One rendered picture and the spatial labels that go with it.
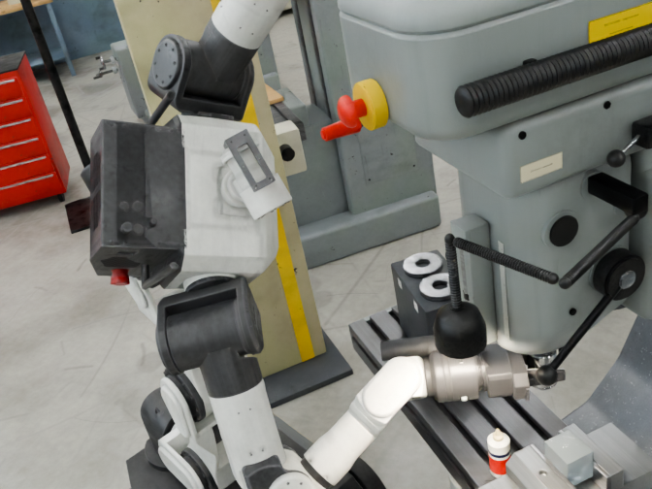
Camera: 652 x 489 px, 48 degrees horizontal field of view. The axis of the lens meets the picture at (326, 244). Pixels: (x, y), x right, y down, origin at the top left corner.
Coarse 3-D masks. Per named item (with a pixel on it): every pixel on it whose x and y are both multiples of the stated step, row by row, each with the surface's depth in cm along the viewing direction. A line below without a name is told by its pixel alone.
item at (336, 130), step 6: (330, 126) 99; (336, 126) 99; (342, 126) 99; (360, 126) 100; (324, 132) 99; (330, 132) 98; (336, 132) 99; (342, 132) 99; (348, 132) 99; (354, 132) 100; (324, 138) 99; (330, 138) 99; (336, 138) 99
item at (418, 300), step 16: (416, 256) 170; (432, 256) 168; (400, 272) 168; (416, 272) 164; (432, 272) 163; (400, 288) 169; (416, 288) 161; (432, 288) 158; (448, 288) 157; (400, 304) 174; (416, 304) 158; (432, 304) 155; (400, 320) 179; (416, 320) 163; (432, 320) 154; (416, 336) 167
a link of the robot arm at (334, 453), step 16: (352, 416) 121; (336, 432) 120; (352, 432) 119; (368, 432) 120; (288, 448) 125; (320, 448) 120; (336, 448) 119; (352, 448) 119; (288, 464) 118; (304, 464) 120; (320, 464) 119; (336, 464) 119; (352, 464) 121; (320, 480) 119; (336, 480) 120
